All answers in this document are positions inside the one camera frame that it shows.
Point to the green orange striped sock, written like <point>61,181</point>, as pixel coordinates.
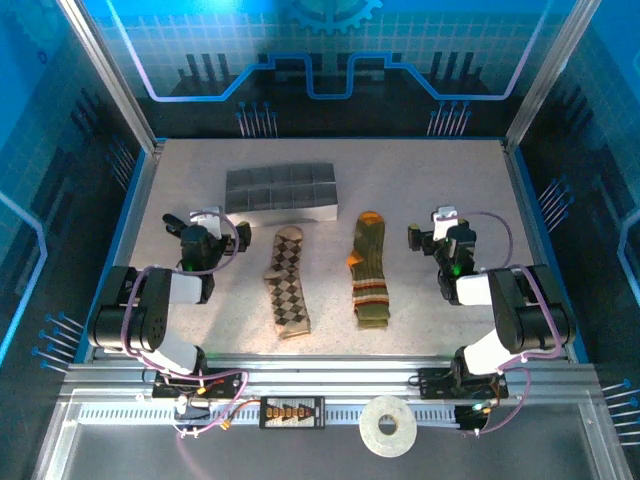
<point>369,250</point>

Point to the beige brown argyle sock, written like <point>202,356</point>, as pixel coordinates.
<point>287,295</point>

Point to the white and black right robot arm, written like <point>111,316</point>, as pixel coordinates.
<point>520,320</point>

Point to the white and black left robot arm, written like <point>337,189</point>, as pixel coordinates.
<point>155,320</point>

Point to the white tape roll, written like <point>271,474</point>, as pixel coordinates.
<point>370,430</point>

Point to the grey divided organizer box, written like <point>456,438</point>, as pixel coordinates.
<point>280,200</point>

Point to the black white connector block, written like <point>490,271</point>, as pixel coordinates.
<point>192,412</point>

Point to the black controller board with LED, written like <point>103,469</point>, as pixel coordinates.
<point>470,420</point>

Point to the black power distribution board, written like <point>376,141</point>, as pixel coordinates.
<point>280,412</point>

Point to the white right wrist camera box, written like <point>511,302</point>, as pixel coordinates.
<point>444,222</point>

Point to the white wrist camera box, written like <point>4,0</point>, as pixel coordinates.
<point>444,222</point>
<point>206,220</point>

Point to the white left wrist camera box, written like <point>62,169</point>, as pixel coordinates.
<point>206,220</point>

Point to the aluminium table side rail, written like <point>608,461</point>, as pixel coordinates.
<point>534,250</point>
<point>131,240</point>

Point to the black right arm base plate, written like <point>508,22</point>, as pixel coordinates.
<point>435,385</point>

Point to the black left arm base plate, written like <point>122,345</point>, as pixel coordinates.
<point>232,387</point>

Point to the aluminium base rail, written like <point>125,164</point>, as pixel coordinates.
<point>325,372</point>

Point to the aluminium frame post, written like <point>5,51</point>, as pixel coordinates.
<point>550,75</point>
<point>112,75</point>

